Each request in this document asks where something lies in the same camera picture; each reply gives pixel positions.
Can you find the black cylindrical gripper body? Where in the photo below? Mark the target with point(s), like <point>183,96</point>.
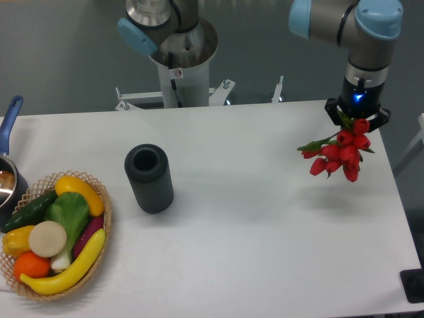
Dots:
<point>361,92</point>

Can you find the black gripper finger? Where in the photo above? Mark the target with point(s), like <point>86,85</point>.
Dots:
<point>331,108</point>
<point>381,118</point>

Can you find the red tulip bouquet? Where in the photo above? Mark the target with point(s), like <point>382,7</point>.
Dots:
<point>340,151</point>

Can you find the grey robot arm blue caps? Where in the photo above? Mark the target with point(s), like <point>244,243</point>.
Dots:
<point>367,29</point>

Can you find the black device at table edge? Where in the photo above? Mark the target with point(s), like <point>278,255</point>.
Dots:
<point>412,282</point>

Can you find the dark grey ribbed vase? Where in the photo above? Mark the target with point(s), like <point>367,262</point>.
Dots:
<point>148,170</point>

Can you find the purple plastic eggplant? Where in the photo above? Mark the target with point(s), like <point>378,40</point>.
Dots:
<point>94,225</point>

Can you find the yellow plastic squash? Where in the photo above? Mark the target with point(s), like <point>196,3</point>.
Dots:
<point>77,185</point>

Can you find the green plastic bok choy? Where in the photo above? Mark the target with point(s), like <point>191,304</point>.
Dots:
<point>71,211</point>

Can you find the yellow plastic banana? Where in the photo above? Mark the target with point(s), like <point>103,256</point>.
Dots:
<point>74,273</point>

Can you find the beige round disc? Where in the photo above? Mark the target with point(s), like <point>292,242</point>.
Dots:
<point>47,239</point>

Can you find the green plastic cucumber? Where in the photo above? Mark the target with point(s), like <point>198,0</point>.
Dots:
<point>30,214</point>

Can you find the orange plastic fruit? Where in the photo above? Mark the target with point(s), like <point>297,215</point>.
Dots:
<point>31,265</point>

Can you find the yellow plastic bell pepper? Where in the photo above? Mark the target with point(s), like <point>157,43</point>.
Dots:
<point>16,242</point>

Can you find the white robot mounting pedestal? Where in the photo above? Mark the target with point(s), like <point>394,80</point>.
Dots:
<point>183,64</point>

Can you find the blue handled saucepan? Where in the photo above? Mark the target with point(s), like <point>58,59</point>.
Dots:
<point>13,184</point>

